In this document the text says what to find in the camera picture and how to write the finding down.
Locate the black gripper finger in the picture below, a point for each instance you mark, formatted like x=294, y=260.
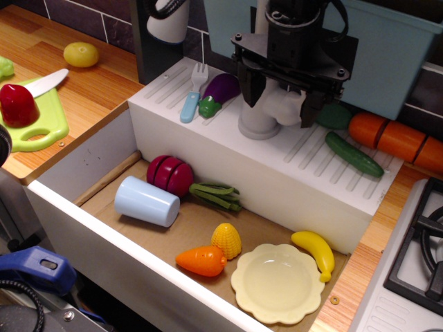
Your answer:
x=313, y=104
x=252, y=84

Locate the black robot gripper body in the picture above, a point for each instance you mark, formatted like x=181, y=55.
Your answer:
x=307, y=46

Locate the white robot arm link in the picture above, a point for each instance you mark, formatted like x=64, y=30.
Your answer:
x=172, y=29

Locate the dark green toy vegetable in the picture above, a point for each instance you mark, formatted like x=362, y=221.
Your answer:
x=334, y=116

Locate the purple toy eggplant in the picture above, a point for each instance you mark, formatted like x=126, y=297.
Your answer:
x=221, y=89

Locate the grey toy faucet base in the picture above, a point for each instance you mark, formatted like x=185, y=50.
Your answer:
x=256, y=122

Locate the large orange toy carrot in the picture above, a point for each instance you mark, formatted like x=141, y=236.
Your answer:
x=397, y=139

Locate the green toy cucumber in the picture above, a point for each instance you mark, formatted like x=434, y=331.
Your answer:
x=355, y=157

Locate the white and blue toy fork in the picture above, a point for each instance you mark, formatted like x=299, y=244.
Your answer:
x=199, y=77

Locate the purple sliced toy beet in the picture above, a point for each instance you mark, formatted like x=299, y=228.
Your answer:
x=176, y=177

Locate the yellow toy banana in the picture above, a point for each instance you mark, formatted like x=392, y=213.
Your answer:
x=319, y=249

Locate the white toy sink unit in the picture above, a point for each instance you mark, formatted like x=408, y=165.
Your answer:
x=288, y=183

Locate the yellow toy corn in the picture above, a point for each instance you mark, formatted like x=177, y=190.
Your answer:
x=227, y=239

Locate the light blue plastic cup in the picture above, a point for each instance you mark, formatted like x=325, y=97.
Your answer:
x=141, y=200

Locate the yellow toy lemon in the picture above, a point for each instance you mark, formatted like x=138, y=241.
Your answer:
x=81, y=54

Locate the small orange toy carrot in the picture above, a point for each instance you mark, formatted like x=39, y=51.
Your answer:
x=207, y=261

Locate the pale yellow toy plate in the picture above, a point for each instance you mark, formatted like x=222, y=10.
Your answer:
x=277, y=284

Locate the green toy cutting board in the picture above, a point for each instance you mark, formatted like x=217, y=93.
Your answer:
x=51, y=126

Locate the white toy knife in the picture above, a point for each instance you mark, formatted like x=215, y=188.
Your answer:
x=46, y=83

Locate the toy stove with black grate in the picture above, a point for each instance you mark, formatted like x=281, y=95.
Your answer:
x=405, y=292

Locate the red toy pepper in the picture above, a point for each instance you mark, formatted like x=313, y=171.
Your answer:
x=18, y=107

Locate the light green toy vegetable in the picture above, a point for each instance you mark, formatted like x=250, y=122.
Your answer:
x=7, y=68

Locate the blue clamp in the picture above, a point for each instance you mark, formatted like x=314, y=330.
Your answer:
x=39, y=268

